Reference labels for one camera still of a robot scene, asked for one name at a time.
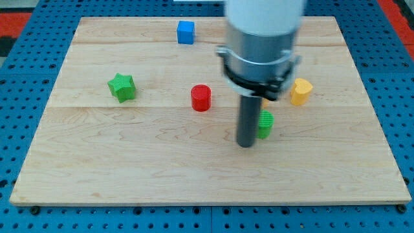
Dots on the green star block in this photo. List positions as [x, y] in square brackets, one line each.
[122, 87]

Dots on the green cylinder block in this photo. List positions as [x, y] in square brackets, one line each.
[266, 121]

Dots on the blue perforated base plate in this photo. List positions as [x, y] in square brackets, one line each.
[32, 66]

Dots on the yellow heart block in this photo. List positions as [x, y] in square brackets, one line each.
[300, 92]

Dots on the red cylinder block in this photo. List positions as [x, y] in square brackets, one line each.
[201, 97]

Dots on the light wooden board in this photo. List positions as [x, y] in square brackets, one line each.
[156, 150]

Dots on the blue cube block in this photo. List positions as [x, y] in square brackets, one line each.
[186, 32]

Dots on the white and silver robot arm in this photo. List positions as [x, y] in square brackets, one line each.
[258, 55]

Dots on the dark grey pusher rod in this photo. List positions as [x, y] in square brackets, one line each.
[248, 118]

